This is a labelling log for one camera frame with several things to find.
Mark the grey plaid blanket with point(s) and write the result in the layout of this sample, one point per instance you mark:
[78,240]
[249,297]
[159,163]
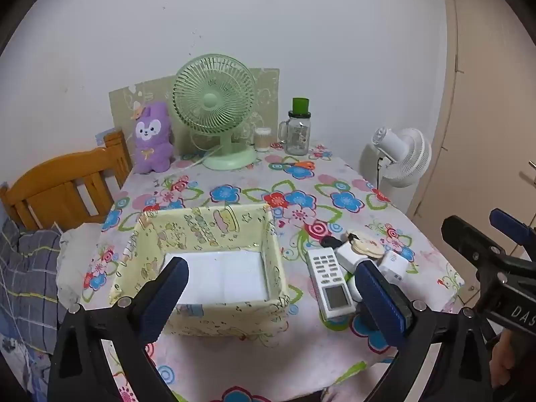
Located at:
[29,276]

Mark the round beige compact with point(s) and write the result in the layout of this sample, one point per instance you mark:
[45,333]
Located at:
[368,247]

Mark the white standing fan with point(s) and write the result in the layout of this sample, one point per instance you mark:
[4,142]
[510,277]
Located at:
[402,155]

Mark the beige patterned board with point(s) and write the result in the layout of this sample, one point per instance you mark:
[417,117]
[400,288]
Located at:
[121,104]

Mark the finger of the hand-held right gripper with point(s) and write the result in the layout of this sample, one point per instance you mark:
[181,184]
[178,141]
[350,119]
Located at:
[508,224]
[465,236]

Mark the wooden bed headboard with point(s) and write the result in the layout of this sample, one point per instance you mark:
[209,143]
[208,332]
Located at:
[50,176]

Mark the yellow fabric storage box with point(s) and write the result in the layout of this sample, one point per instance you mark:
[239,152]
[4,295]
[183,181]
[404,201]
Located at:
[209,222]

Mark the orange scissors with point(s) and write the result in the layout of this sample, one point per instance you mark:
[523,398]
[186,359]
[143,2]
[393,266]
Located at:
[307,165]

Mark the white remote control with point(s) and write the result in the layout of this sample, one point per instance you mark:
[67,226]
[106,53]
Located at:
[331,276]

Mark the cotton swab jar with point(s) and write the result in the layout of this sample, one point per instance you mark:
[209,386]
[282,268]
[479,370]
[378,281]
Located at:
[263,140]

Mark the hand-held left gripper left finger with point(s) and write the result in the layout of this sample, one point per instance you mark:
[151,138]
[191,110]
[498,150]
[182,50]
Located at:
[165,297]

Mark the white cloth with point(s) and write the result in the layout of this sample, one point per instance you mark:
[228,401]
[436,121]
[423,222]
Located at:
[75,251]

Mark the green desk fan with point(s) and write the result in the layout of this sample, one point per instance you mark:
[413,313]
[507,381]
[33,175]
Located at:
[209,100]

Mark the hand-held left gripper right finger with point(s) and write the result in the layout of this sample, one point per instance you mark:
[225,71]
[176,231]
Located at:
[383,305]

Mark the blue bedsheet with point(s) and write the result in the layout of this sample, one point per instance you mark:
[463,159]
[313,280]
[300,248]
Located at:
[21,351]

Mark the beige door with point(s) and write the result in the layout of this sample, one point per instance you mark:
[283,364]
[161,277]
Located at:
[481,92]

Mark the small white printed box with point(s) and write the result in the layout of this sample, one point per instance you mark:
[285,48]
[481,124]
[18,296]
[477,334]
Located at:
[393,266]

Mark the white power bank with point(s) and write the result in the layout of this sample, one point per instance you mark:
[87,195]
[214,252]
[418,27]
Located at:
[347,255]

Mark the person's right hand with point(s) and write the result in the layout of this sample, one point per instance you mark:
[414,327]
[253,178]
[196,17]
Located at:
[504,358]

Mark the purple plush toy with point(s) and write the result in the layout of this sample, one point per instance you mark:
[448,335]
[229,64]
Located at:
[153,146]

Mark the glass mug jar green lid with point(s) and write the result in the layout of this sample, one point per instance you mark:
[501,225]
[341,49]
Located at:
[298,138]

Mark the floral tablecloth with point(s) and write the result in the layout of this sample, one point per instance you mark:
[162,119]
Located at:
[251,192]

